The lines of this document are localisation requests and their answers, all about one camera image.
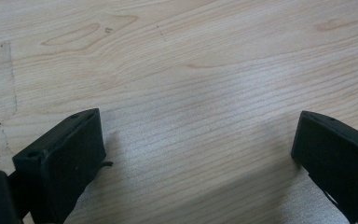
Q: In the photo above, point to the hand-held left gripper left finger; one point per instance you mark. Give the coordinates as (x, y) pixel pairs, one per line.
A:
(62, 161)

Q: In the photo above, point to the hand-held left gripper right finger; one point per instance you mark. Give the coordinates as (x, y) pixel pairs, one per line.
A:
(338, 158)

